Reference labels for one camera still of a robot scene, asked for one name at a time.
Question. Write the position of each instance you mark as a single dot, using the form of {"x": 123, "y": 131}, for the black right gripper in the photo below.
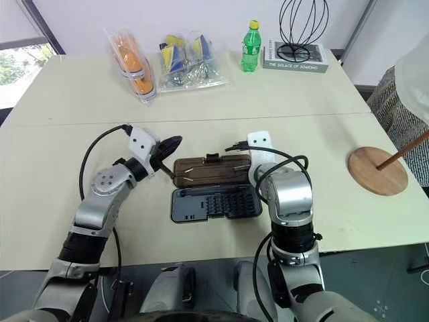
{"x": 249, "y": 170}

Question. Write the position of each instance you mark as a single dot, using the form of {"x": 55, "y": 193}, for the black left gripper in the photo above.
{"x": 157, "y": 157}

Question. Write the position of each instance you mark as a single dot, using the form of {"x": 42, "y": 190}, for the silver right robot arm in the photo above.
{"x": 290, "y": 198}

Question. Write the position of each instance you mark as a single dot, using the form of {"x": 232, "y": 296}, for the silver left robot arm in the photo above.
{"x": 100, "y": 198}

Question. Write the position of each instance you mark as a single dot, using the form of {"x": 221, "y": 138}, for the open screwdriver bit case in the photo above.
{"x": 214, "y": 201}

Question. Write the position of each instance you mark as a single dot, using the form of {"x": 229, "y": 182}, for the clear bag blue yellow items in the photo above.
{"x": 187, "y": 63}

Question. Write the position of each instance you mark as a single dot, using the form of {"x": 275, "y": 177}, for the clear bag of orange items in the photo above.
{"x": 135, "y": 65}

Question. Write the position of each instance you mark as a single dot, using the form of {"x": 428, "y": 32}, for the green soda bottle yellow cap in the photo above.
{"x": 250, "y": 50}

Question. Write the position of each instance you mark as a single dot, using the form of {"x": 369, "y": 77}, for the silver right robot thigh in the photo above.
{"x": 249, "y": 288}

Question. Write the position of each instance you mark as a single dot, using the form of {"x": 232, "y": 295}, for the silver robot thigh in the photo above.
{"x": 249, "y": 288}
{"x": 172, "y": 288}

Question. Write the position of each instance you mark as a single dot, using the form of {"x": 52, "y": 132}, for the grey hardcover book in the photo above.
{"x": 295, "y": 58}

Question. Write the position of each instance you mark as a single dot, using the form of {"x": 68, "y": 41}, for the silver left robot thigh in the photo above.
{"x": 172, "y": 288}

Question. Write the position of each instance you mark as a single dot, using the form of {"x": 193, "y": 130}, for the round wooden base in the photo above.
{"x": 377, "y": 171}

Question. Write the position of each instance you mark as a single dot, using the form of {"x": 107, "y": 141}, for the speckled black white fabric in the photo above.
{"x": 395, "y": 117}

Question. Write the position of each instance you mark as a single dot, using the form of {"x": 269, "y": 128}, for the wooden rod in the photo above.
{"x": 405, "y": 152}

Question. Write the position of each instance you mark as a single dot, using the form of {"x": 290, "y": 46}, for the white translucent cover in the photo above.
{"x": 414, "y": 77}

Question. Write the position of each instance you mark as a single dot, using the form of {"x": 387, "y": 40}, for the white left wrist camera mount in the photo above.
{"x": 142, "y": 142}

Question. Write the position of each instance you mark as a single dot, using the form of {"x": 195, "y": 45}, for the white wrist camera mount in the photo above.
{"x": 142, "y": 142}
{"x": 259, "y": 144}

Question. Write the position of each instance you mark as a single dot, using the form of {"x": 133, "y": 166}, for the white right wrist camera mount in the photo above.
{"x": 259, "y": 144}

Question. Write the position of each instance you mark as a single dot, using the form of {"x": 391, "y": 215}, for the dark window frame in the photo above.
{"x": 42, "y": 25}

